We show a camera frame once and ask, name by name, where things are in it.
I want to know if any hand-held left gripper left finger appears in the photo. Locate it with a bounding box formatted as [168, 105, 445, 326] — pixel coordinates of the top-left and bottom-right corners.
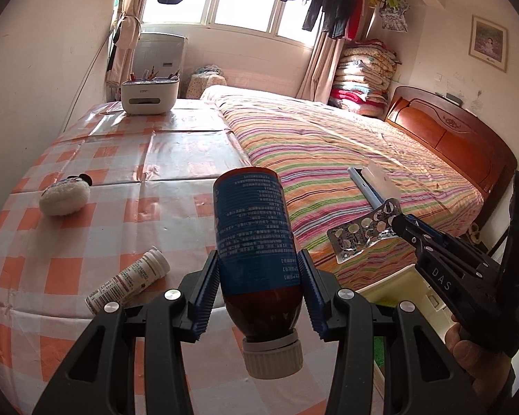
[32, 248, 221, 415]

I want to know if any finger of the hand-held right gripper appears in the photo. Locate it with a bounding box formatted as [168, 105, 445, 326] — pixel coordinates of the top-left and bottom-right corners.
[391, 220, 509, 342]
[404, 215, 500, 271]

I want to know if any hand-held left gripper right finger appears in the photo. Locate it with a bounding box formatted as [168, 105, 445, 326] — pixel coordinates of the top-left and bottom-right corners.
[298, 248, 487, 415]

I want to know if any white plastic bin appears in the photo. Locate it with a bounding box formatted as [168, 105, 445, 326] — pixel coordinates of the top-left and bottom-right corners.
[355, 264, 455, 415]

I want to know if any silver blister pack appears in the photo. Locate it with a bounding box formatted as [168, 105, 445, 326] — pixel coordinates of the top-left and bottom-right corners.
[326, 197, 403, 264]

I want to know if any brown bottle blue label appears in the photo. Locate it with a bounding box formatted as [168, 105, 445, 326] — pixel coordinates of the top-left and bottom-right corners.
[212, 167, 304, 379]

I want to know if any person's right hand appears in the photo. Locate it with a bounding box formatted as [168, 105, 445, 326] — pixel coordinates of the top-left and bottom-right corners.
[445, 323, 515, 415]

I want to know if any white tube bottle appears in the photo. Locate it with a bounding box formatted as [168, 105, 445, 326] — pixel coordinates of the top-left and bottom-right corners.
[85, 246, 170, 314]

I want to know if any blue white case on bed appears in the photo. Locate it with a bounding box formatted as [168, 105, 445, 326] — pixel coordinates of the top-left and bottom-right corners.
[347, 162, 403, 212]

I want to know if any wooden headboard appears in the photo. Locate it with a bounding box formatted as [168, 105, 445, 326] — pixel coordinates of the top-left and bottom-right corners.
[384, 85, 517, 230]

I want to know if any bed with striped sheet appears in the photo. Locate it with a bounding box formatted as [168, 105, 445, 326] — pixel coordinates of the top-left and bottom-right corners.
[199, 84, 485, 290]

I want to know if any white plush toy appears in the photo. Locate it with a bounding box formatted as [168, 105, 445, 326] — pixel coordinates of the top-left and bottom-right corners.
[40, 174, 92, 217]

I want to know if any stack of folded quilts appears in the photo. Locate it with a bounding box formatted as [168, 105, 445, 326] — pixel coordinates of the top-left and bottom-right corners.
[329, 40, 399, 117]

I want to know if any white desk organizer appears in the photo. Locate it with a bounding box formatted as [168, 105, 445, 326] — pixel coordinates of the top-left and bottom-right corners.
[121, 77, 180, 115]

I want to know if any dotted cloth covered stool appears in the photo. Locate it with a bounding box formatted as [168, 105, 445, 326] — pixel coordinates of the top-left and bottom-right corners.
[186, 66, 228, 100]

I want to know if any bunch of pens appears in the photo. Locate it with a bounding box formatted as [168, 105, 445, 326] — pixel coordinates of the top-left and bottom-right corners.
[130, 67, 180, 83]

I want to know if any patterned hanging garment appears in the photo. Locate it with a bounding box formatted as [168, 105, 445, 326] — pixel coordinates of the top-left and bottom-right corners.
[378, 0, 411, 33]

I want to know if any white standing air conditioner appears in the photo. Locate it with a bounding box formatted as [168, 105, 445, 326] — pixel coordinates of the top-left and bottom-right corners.
[132, 32, 186, 100]

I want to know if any row of hanging clothes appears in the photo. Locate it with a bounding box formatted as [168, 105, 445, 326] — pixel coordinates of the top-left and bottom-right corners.
[234, 0, 373, 39]

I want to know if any pale hanging cloth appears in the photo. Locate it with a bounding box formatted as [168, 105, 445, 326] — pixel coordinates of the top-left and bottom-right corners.
[108, 15, 141, 85]

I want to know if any window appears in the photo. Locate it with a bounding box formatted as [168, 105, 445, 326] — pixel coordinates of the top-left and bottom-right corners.
[143, 0, 325, 44]

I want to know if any framed wall picture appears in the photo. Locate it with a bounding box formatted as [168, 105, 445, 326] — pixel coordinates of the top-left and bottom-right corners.
[468, 15, 509, 73]

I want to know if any white wall cable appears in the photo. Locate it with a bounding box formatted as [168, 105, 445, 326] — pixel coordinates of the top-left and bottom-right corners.
[63, 30, 113, 135]

